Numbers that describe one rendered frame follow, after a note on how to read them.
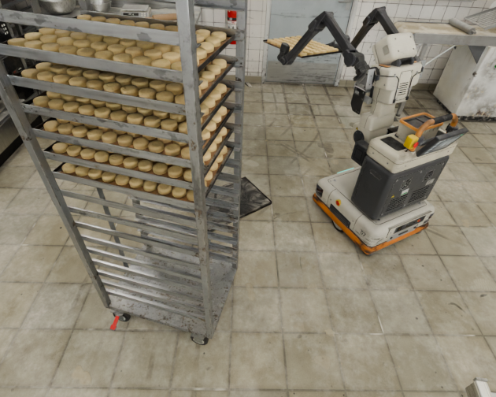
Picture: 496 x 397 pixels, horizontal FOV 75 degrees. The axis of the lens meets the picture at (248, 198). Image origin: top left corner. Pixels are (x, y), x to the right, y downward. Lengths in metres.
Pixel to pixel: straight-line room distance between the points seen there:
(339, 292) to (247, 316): 0.62
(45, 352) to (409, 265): 2.34
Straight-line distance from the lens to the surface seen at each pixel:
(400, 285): 2.45
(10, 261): 2.71
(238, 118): 1.37
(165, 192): 1.19
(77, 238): 1.61
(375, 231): 2.30
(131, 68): 0.95
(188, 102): 0.87
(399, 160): 2.04
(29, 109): 1.27
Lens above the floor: 1.82
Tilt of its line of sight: 42 degrees down
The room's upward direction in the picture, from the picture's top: 3 degrees clockwise
